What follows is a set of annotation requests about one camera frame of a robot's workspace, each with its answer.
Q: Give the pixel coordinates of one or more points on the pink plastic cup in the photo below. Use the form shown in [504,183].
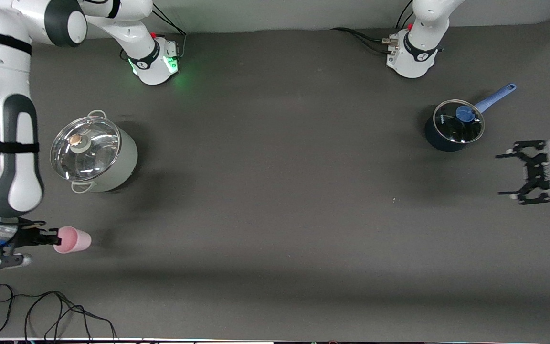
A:
[74,241]

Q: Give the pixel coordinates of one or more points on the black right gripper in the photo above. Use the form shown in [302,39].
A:
[30,237]

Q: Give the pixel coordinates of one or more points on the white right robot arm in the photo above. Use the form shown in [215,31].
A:
[12,143]

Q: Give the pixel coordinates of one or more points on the dark blue saucepan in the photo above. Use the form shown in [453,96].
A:
[435,141]

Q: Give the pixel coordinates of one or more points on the large glass lid, grey knob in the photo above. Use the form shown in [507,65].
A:
[89,153]

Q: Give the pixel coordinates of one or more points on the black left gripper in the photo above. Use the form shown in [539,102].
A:
[537,170]

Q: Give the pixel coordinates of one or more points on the small glass lid, blue knob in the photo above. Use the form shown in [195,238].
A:
[456,126]

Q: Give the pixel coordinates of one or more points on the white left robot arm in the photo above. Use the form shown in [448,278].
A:
[423,43]

